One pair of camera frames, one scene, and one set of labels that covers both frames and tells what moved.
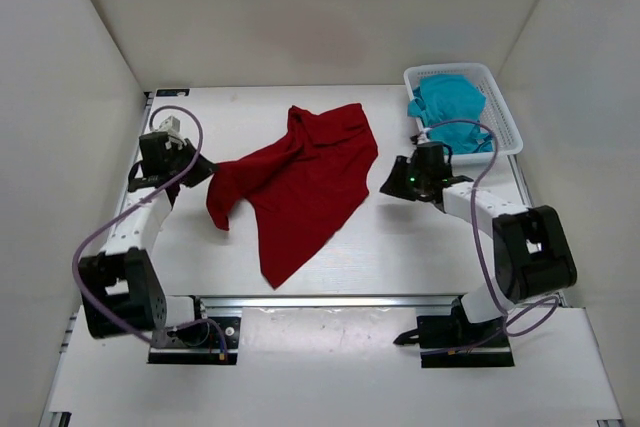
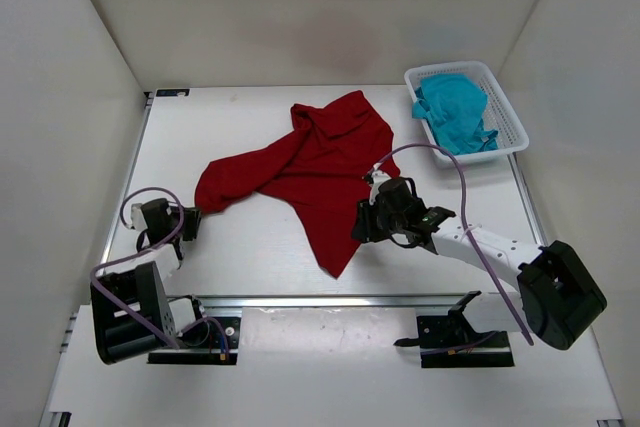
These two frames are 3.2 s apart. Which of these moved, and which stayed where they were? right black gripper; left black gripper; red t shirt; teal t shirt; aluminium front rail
Moved: right black gripper; red t shirt; left black gripper
Stayed: aluminium front rail; teal t shirt
